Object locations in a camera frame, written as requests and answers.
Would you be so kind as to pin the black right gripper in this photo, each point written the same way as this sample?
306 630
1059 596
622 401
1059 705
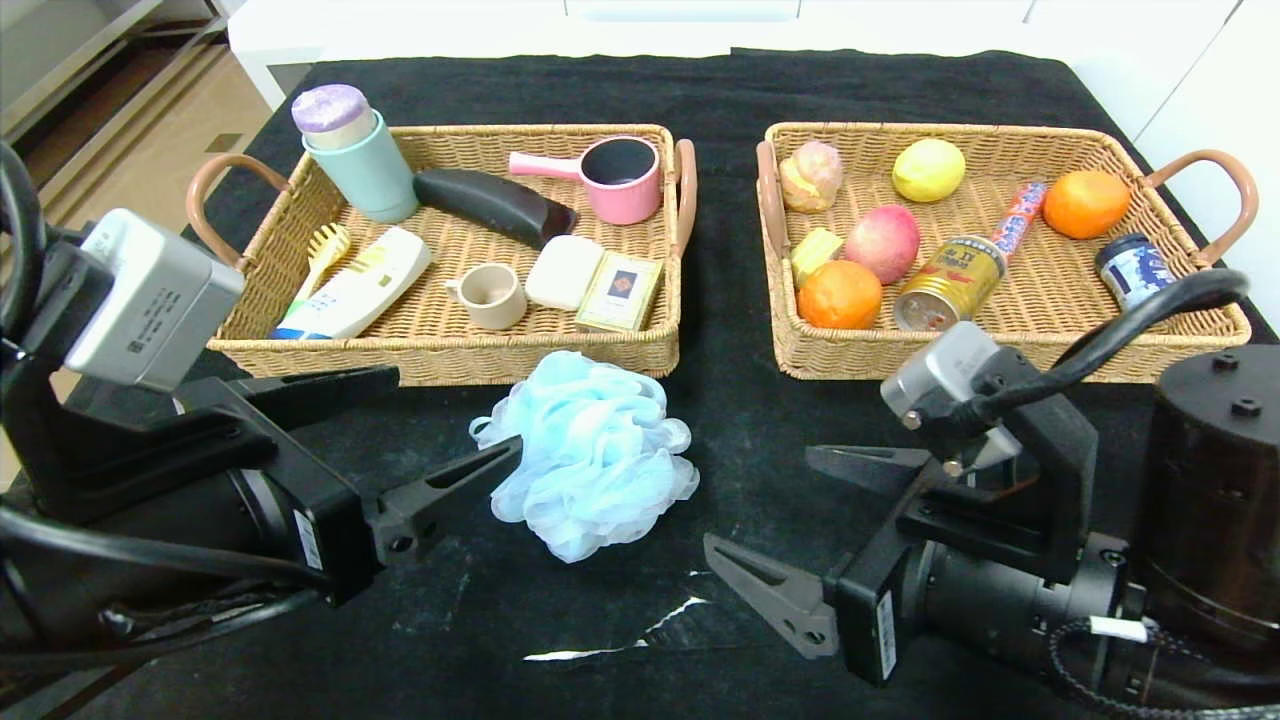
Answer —
872 618

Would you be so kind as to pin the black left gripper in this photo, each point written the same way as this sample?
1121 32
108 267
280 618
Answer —
322 528

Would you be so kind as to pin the white shampoo bottle blue cap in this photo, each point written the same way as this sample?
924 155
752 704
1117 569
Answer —
360 285

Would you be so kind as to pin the light blue bath pouf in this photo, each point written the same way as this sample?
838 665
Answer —
590 450

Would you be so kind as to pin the orange fruit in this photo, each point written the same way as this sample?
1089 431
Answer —
1085 204
840 295

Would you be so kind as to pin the yellow drink can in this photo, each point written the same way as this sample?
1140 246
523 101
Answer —
950 285

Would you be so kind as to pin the printed card box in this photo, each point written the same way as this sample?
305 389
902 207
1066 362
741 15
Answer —
622 290

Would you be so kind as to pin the pink peach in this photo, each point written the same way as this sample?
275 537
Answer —
882 243

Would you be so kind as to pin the small beige cup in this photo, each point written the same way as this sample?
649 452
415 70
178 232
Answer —
495 300

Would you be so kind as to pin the yellow green brush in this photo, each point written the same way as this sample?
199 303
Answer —
328 250

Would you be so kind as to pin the cream soap bar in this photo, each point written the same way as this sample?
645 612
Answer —
560 272

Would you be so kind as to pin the dark eggplant shaped object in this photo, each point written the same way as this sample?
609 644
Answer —
488 203

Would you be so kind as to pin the teal plastic cup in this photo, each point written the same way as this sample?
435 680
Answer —
372 178

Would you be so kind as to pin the yellow cake slice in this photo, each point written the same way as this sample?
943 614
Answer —
812 248

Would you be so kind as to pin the brass floor socket cover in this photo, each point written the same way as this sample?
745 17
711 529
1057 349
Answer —
226 143

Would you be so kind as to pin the purple capped beige bottle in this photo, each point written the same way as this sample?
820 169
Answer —
332 108

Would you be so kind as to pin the pink toy saucepan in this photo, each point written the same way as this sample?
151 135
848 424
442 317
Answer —
623 193

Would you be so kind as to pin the pink frosted pastry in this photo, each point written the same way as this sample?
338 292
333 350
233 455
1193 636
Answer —
812 177

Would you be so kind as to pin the orange candy tube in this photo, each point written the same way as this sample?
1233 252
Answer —
1020 215

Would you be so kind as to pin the yellow lemon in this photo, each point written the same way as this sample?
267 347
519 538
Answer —
928 170

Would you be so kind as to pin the dark blue printed jar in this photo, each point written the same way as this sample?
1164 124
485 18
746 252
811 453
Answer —
1130 265

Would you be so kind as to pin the white cabinet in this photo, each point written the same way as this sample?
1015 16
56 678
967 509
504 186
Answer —
290 40

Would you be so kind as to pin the grey metal cabinet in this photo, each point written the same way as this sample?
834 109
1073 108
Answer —
70 50

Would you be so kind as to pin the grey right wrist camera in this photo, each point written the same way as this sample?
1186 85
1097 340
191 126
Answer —
940 375

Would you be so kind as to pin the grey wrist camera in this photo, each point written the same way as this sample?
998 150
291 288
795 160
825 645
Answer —
150 300
940 375

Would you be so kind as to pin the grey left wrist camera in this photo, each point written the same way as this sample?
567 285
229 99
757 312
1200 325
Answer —
150 300

